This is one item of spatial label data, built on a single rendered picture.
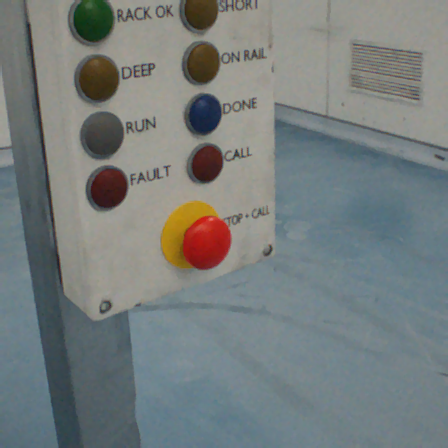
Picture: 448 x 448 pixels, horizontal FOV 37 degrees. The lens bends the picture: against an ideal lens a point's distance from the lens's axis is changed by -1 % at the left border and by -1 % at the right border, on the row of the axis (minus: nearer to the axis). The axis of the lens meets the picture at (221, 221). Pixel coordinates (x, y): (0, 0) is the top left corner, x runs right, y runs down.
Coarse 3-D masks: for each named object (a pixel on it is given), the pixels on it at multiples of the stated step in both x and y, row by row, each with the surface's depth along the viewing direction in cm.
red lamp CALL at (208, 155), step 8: (200, 152) 48; (208, 152) 48; (216, 152) 49; (200, 160) 48; (208, 160) 48; (216, 160) 49; (192, 168) 48; (200, 168) 48; (208, 168) 49; (216, 168) 49; (200, 176) 48; (208, 176) 49; (216, 176) 49
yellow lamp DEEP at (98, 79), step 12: (96, 60) 41; (108, 60) 42; (84, 72) 41; (96, 72) 41; (108, 72) 42; (84, 84) 41; (96, 84) 41; (108, 84) 42; (96, 96) 42; (108, 96) 42
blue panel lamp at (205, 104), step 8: (208, 96) 47; (200, 104) 47; (208, 104) 47; (216, 104) 47; (192, 112) 47; (200, 112) 47; (208, 112) 47; (216, 112) 48; (192, 120) 47; (200, 120) 47; (208, 120) 47; (216, 120) 48; (200, 128) 47; (208, 128) 48
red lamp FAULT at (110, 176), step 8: (112, 168) 44; (96, 176) 44; (104, 176) 44; (112, 176) 44; (120, 176) 44; (96, 184) 43; (104, 184) 44; (112, 184) 44; (120, 184) 44; (96, 192) 44; (104, 192) 44; (112, 192) 44; (120, 192) 45; (96, 200) 44; (104, 200) 44; (112, 200) 44; (120, 200) 45
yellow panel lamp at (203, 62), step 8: (200, 48) 45; (208, 48) 46; (192, 56) 45; (200, 56) 45; (208, 56) 46; (216, 56) 46; (192, 64) 45; (200, 64) 46; (208, 64) 46; (216, 64) 46; (192, 72) 46; (200, 72) 46; (208, 72) 46; (216, 72) 47; (200, 80) 46; (208, 80) 47
